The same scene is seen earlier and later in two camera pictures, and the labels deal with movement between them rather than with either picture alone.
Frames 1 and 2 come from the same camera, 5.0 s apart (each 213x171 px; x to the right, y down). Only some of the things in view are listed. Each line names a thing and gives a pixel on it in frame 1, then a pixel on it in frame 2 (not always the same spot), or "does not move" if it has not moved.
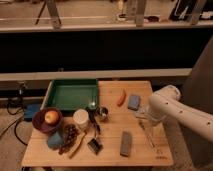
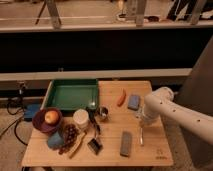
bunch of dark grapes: (71, 133) does not move
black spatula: (94, 144) does not move
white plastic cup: (80, 117) does not move
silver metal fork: (149, 140) to (141, 136)
